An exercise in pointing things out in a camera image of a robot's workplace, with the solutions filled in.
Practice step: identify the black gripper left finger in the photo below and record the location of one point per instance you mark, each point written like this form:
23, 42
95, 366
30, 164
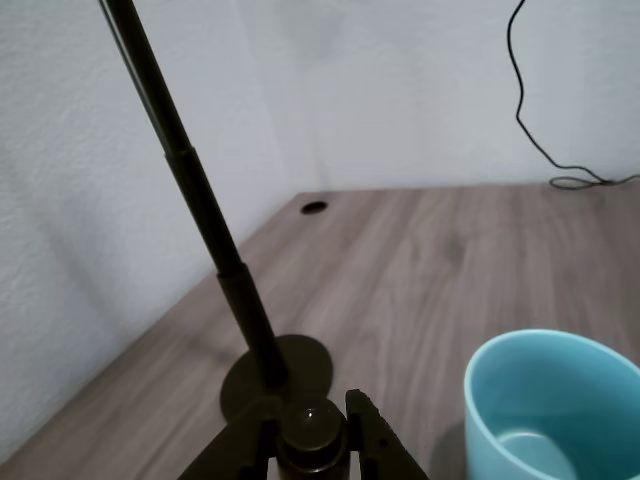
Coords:
225, 450

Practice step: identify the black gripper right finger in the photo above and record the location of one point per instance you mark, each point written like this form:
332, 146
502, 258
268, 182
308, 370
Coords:
380, 445

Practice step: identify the black round-base camera stand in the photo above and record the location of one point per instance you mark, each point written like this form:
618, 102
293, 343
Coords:
200, 190

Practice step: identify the light blue mug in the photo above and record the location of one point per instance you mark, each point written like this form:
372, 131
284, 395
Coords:
500, 380

